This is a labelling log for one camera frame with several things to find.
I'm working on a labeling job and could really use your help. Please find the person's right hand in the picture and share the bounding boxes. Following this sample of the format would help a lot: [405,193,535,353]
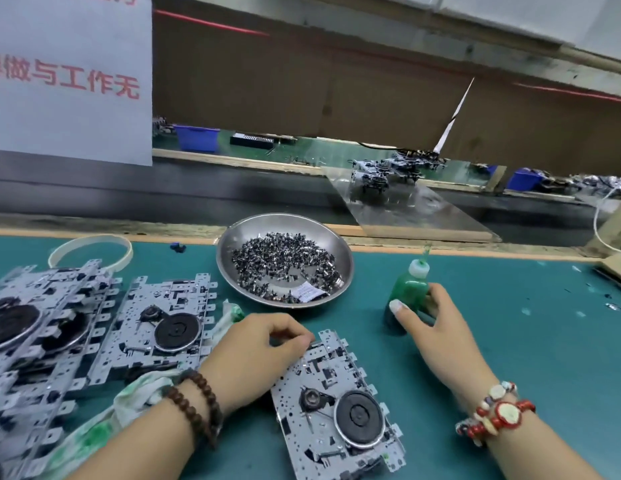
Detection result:
[389,283,502,406]

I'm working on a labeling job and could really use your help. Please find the person's left hand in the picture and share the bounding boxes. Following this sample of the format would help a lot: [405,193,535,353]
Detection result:
[200,313,317,416]

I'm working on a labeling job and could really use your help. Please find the green glue squeeze bottle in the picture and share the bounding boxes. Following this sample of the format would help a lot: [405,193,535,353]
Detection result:
[383,245,434,336]

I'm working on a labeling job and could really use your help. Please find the pile of small metal parts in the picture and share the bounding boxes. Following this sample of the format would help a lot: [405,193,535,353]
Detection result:
[230,231,345,303]

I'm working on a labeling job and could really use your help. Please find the round metal bowl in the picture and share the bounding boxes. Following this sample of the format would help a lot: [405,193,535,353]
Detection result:
[215,213,355,310]

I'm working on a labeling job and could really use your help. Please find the finished mechanisms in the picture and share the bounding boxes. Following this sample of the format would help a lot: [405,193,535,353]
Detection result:
[351,149,447,191]

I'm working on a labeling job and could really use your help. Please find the black conveyor belt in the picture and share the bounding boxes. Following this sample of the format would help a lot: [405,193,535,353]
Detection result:
[0,149,621,246]

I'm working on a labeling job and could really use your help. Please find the clear plastic sheet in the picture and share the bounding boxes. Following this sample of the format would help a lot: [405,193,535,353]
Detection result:
[323,165,502,243]

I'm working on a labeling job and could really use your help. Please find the white green-stained cloth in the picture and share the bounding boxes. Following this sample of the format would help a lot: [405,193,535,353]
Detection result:
[40,299,246,480]

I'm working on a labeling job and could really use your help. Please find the blue plastic bin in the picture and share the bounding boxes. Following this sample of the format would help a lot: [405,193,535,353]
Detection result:
[505,169,547,192]
[175,125,222,153]

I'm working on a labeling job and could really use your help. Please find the flat cardboard piece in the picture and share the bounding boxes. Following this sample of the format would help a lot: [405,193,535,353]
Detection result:
[601,249,621,286]

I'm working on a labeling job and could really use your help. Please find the black flat box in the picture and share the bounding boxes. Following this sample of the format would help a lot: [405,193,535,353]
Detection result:
[230,133,276,150]

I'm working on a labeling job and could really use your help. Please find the brown cardboard panel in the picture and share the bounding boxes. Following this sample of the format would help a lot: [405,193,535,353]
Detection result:
[152,9,621,176]

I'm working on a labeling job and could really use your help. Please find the white paper sign red text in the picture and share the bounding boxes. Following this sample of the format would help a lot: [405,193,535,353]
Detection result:
[0,0,154,166]

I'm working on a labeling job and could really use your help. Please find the wooden shelf beam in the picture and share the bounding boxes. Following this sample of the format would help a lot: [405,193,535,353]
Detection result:
[155,0,621,96]

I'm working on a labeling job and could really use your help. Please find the brown bead bracelet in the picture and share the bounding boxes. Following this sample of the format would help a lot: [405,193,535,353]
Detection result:
[160,369,224,451]

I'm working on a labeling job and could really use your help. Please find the red white bead bracelet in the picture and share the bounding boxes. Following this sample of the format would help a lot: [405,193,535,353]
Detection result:
[455,381,537,448]

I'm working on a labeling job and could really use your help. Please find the white cable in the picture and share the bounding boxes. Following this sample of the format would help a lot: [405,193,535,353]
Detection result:
[593,175,621,256]

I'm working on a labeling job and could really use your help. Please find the wooden post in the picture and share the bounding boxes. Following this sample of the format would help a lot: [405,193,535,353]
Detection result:
[591,189,621,258]

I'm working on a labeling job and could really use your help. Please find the white tape ring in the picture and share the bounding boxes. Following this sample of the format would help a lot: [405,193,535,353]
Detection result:
[47,233,134,274]

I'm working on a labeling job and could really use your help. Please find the red cord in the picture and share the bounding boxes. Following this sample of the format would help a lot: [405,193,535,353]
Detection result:
[155,9,621,104]

